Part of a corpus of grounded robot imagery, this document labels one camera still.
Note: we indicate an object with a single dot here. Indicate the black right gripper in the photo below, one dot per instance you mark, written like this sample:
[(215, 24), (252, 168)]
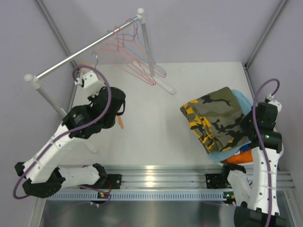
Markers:
[(243, 123)]

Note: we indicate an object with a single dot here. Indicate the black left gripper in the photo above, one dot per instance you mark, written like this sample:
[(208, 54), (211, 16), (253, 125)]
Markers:
[(92, 98)]

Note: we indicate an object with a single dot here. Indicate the blue white patterned trousers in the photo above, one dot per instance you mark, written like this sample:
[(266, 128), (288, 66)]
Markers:
[(243, 149)]

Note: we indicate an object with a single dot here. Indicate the orange trousers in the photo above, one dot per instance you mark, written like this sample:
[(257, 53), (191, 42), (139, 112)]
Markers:
[(241, 158)]

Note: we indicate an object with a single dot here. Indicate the pink hanger with orange trousers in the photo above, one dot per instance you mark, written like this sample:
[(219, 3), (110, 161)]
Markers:
[(128, 48)]

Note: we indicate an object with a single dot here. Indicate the blue wire hanger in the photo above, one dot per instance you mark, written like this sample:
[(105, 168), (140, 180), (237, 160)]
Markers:
[(134, 38)]

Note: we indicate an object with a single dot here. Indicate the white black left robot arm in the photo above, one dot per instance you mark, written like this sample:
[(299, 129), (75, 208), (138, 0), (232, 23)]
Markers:
[(42, 173)]

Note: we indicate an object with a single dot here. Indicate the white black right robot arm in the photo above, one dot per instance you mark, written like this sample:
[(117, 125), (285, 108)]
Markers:
[(257, 202)]

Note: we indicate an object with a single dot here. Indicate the white perforated plastic basket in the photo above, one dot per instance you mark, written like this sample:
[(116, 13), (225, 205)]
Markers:
[(221, 163)]

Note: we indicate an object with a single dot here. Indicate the silver clothes rack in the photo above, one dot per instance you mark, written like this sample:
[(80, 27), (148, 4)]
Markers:
[(35, 80)]

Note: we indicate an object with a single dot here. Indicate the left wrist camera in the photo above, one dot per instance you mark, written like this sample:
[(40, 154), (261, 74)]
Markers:
[(91, 83)]

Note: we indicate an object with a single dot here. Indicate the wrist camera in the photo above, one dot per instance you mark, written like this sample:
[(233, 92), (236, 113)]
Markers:
[(270, 100), (91, 83)]

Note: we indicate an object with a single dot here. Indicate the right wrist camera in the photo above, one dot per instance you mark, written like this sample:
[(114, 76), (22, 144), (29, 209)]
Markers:
[(270, 100)]

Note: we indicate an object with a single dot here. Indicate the aluminium rail frame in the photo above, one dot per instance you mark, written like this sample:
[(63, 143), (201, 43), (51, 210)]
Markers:
[(166, 177)]

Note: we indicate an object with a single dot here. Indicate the perforated cable duct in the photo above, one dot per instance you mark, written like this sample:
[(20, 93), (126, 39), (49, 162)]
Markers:
[(83, 195)]

